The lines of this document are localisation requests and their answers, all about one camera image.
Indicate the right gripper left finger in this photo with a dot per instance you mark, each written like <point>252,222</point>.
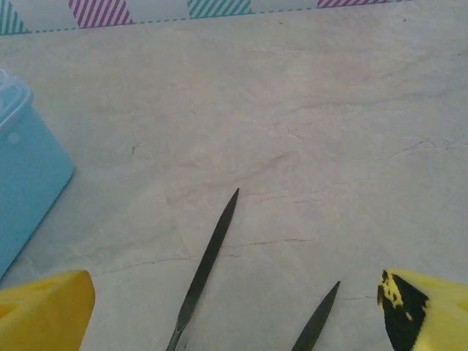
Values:
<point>40,314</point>

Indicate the light blue plastic toolbox base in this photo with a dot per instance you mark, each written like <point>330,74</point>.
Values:
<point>29,175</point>

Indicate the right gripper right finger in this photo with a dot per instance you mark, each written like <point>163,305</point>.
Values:
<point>431,314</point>

